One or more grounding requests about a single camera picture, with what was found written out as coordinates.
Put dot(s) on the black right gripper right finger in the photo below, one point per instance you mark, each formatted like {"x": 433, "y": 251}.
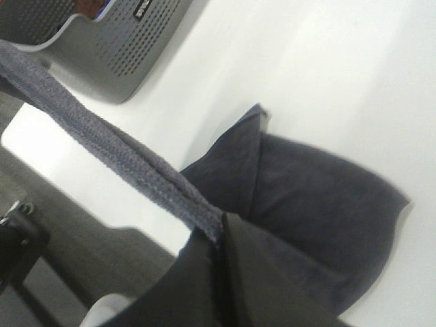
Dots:
{"x": 261, "y": 294}

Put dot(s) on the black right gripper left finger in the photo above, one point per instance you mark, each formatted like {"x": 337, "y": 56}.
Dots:
{"x": 182, "y": 297}

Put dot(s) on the grey perforated plastic basket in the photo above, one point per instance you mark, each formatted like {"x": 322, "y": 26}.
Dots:
{"x": 103, "y": 48}

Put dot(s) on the dark grey towel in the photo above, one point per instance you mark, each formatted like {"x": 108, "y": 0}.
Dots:
{"x": 328, "y": 223}

